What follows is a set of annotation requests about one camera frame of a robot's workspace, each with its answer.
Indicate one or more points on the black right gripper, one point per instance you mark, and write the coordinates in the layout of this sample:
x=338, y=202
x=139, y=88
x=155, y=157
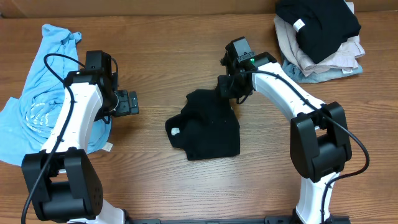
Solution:
x=228, y=93

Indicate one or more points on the black polo shirt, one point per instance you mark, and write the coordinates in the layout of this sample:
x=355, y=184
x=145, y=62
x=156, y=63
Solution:
x=206, y=127

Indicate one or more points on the light blue t-shirt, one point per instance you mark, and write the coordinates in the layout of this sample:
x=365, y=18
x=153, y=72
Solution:
x=33, y=122

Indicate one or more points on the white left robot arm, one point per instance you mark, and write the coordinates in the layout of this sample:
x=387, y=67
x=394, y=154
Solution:
x=62, y=183

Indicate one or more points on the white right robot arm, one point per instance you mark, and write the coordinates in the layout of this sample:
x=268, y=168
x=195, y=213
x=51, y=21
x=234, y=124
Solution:
x=319, y=142

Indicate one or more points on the grey-blue folded garment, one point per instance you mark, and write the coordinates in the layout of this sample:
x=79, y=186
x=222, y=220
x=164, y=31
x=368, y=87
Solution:
x=297, y=75

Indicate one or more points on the black folded garment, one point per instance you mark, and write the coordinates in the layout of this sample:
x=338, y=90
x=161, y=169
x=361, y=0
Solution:
x=321, y=25

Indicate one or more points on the beige folded garment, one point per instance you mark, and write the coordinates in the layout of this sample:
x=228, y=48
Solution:
x=344, y=58

